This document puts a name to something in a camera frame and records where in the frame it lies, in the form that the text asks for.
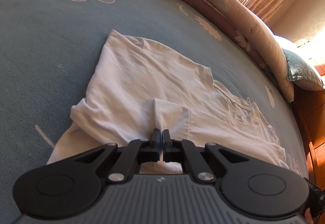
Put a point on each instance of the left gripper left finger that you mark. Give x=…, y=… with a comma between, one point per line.
x=70, y=186

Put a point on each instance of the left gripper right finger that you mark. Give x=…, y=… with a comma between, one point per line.
x=252, y=186

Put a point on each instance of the white long sleeve shirt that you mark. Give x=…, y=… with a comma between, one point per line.
x=140, y=85

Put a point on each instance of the person right hand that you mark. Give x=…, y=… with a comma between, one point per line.
x=308, y=216

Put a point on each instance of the wooden headboard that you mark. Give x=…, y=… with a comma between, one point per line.
x=308, y=107

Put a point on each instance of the blue grey pillow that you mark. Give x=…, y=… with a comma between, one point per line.
x=302, y=73

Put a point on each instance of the blue floral bed sheet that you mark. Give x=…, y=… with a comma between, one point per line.
x=49, y=51

